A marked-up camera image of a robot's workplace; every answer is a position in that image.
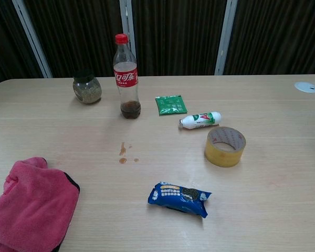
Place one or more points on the cola bottle with red cap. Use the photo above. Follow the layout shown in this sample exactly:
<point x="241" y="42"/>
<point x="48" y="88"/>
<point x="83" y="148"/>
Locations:
<point x="126" y="78"/>

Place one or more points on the green foil sachet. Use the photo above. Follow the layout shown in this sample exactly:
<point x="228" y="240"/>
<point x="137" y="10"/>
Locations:
<point x="170" y="105"/>

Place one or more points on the yellow packing tape roll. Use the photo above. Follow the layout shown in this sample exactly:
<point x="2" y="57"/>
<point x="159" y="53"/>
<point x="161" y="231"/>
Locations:
<point x="223" y="155"/>

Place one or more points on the glass jar with black lid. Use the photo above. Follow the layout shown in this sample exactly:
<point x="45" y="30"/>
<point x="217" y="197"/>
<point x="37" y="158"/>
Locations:
<point x="87" y="90"/>

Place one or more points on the blue cookie snack pack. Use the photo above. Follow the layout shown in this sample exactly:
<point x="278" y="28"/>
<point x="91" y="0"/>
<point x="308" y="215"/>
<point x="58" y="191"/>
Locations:
<point x="177" y="200"/>

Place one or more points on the pink cloth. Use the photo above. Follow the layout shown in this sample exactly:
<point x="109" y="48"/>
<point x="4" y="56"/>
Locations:
<point x="34" y="204"/>

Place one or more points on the grey partition frame post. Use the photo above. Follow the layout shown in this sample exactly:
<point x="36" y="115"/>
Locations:
<point x="225" y="39"/>
<point x="128" y="23"/>
<point x="32" y="39"/>

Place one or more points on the small white green drink bottle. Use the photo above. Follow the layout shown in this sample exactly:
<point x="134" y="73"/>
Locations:
<point x="200" y="120"/>

